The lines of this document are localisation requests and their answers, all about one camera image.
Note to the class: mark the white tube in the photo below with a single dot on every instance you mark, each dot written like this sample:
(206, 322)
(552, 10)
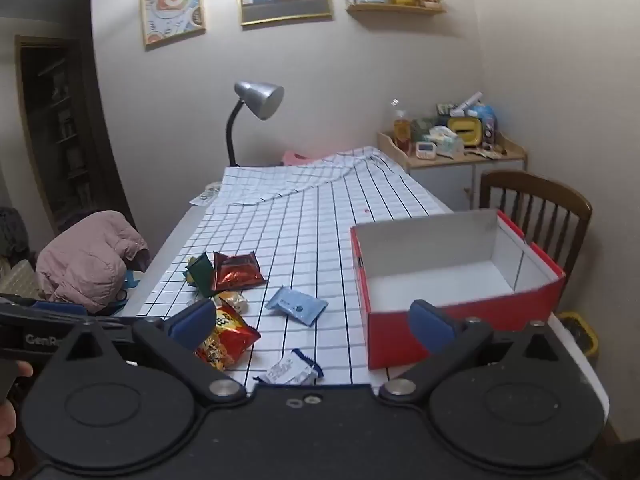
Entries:
(467, 102)

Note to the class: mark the white green tissue box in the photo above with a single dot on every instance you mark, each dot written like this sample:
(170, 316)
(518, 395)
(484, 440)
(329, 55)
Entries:
(447, 142)

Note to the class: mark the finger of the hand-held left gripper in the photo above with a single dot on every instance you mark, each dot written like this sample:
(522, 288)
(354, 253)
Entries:
(60, 308)

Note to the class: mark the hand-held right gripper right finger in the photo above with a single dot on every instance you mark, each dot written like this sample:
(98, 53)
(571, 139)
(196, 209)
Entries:
(430, 325)

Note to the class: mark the red cardboard box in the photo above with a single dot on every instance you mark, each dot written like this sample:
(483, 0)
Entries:
(390, 330)

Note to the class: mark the person's left hand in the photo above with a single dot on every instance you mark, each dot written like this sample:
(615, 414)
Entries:
(6, 425)

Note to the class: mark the red brown foil snack packet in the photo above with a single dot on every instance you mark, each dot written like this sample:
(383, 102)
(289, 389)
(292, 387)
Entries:
(237, 272)

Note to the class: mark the framed food wall poster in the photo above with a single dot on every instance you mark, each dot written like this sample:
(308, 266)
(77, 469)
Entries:
(172, 5)

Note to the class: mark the white grid tablecloth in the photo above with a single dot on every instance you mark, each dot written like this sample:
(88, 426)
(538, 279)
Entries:
(300, 220)

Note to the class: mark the dark patterned canister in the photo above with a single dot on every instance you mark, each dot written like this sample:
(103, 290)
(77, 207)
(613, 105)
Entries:
(488, 132)

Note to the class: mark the wooden wall shelf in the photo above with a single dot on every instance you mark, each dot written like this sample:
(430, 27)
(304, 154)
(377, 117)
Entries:
(395, 8)

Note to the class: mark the printed paper sheet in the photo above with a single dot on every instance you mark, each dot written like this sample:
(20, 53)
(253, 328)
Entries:
(205, 195)

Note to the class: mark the red yellow snack bag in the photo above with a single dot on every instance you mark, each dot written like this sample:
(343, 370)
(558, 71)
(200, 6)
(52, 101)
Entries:
(230, 340)

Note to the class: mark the brown wooden chair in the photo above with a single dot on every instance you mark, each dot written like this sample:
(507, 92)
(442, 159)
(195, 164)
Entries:
(535, 182)

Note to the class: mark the pink cloth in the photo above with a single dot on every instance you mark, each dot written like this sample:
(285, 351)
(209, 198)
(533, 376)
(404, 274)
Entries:
(295, 157)

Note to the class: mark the clear bottle orange drink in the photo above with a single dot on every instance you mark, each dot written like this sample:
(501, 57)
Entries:
(400, 130)

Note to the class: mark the blue wipes pack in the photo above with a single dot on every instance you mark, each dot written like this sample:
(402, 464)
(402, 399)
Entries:
(486, 114)

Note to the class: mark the yellow trash bin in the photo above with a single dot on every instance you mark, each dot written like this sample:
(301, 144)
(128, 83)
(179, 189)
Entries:
(590, 340)

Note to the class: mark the grey desk lamp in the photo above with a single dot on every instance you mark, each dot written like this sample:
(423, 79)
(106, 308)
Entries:
(260, 95)

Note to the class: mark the dark green snack packet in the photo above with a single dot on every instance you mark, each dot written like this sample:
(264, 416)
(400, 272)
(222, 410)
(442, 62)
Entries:
(200, 272)

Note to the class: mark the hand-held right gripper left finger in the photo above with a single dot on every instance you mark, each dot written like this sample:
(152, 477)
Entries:
(192, 322)

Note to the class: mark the pink padded jacket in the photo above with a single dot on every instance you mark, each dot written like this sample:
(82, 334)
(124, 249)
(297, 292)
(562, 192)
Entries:
(85, 265)

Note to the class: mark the yellow tissue holder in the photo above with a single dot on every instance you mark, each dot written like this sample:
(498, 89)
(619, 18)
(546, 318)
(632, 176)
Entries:
(465, 132)

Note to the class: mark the green printed box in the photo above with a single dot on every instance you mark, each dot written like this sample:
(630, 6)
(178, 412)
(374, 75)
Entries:
(425, 129)

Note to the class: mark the wooden grey cabinet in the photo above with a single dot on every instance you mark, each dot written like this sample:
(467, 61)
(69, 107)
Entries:
(440, 180)

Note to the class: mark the white digital timer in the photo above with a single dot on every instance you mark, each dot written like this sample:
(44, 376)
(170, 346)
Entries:
(425, 150)

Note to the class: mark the yellow white snack packet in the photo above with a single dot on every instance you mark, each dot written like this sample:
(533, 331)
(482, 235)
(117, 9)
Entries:
(234, 301)

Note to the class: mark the light blue snack packet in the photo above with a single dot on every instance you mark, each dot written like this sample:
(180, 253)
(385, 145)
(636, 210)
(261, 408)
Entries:
(295, 305)

